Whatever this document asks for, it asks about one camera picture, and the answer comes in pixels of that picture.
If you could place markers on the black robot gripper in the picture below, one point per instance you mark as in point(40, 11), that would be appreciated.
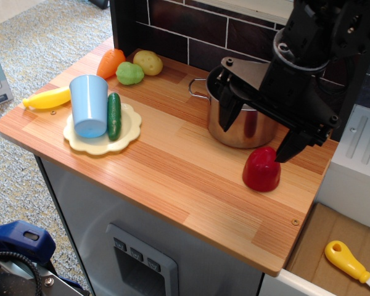
point(283, 89)

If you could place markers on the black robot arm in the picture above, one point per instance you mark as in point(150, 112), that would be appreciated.
point(349, 21)

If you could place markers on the stainless steel pot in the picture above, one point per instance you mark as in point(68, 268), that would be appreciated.
point(250, 129)

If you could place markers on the yellow toy potato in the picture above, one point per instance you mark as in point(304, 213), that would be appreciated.
point(149, 61)

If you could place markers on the red toy bell pepper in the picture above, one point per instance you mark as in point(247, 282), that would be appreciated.
point(261, 172)

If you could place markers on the white toy sink unit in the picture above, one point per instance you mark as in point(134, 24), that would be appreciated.
point(346, 184)

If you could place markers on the cream scalloped plate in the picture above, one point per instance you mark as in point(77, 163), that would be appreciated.
point(130, 131)

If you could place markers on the green toy lettuce ball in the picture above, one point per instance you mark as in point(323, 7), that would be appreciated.
point(128, 73)

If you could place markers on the green toy cucumber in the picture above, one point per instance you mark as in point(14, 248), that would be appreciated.
point(114, 116)

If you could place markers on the orange toy carrot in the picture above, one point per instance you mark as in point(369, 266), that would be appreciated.
point(110, 62)

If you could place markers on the light blue plastic cup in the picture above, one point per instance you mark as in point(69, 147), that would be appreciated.
point(89, 105)

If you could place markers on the grey toy kitchen cabinet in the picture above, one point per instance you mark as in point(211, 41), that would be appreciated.
point(124, 250)

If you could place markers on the yellow toy banana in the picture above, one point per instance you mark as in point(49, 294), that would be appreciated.
point(48, 99)

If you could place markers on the blue clamp device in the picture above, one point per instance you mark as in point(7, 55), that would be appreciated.
point(25, 263)

